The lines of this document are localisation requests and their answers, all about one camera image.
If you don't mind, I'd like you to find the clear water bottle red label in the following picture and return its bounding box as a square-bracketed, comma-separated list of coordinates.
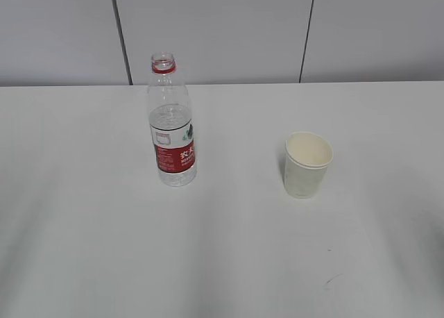
[146, 52, 197, 187]

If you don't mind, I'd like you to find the white paper cup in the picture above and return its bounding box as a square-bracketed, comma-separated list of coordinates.
[284, 131, 334, 199]

